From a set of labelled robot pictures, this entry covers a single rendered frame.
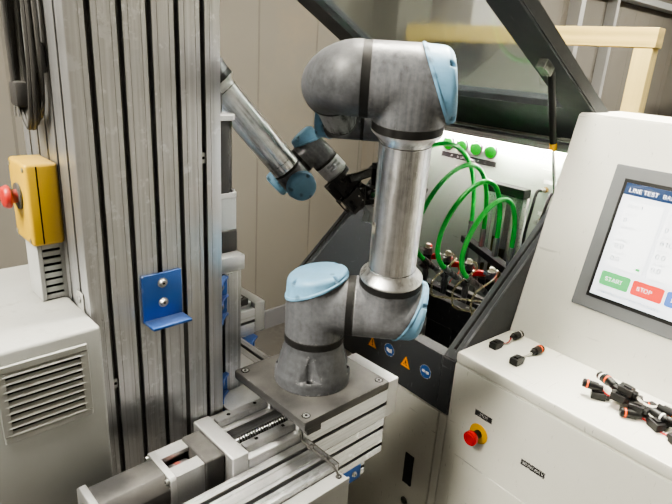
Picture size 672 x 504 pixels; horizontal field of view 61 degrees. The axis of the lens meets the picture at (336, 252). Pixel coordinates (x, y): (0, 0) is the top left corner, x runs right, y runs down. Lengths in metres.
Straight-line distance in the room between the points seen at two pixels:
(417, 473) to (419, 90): 1.15
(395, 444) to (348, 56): 1.18
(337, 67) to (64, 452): 0.74
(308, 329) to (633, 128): 0.91
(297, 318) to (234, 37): 2.21
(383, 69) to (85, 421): 0.72
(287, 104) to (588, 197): 2.13
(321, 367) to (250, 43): 2.30
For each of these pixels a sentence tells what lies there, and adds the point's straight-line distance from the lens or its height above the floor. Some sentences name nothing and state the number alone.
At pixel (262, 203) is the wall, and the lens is 3.31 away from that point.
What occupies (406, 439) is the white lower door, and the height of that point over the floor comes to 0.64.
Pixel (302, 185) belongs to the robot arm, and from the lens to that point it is 1.43.
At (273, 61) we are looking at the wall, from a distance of 3.23.
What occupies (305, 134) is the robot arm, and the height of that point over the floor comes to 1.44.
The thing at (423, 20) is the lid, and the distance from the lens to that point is 1.56.
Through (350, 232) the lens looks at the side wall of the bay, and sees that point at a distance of 1.97.
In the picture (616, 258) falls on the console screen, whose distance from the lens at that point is 1.48.
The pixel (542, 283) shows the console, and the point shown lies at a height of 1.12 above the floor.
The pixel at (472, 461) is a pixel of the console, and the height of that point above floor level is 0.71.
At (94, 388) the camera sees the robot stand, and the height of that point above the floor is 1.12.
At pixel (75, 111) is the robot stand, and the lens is 0.92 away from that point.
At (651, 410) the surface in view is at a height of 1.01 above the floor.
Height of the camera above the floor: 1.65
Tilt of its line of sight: 19 degrees down
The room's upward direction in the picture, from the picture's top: 4 degrees clockwise
